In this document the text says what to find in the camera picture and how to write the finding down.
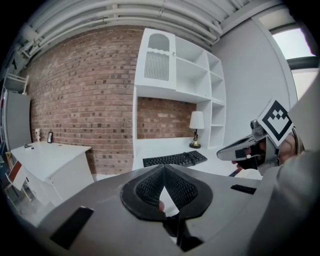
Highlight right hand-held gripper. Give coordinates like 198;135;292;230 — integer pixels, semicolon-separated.
216;98;294;176

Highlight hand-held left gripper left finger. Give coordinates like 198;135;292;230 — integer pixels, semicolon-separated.
34;164;181;256

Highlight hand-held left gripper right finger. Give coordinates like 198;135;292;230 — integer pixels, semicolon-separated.
163;164;263;256

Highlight white drawer cabinet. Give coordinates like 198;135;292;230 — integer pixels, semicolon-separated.
9;141;95;209

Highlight person's right forearm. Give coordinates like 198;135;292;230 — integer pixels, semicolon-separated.
279;68;320;166

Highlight white shade table lamp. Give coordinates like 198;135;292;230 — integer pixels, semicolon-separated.
188;111;205;149

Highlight black keyboard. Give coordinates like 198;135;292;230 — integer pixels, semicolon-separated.
142;150;208;169

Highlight person's grey clothing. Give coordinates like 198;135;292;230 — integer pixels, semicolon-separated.
208;149;320;256

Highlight white desk with shelf hutch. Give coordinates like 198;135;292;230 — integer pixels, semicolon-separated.
131;27;262;181

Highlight brown and white board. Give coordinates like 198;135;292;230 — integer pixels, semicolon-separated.
8;161;26;191

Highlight grey metal locker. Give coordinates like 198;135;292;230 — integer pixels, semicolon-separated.
2;90;32;151

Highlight white slatted cabinet door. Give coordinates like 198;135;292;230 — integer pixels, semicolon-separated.
143;32;176;82

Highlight window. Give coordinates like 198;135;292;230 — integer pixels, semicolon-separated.
269;26;320;101

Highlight white chair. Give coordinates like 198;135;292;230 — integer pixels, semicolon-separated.
3;73;30;95

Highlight white ceiling pipes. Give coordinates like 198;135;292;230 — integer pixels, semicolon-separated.
14;0;227;60

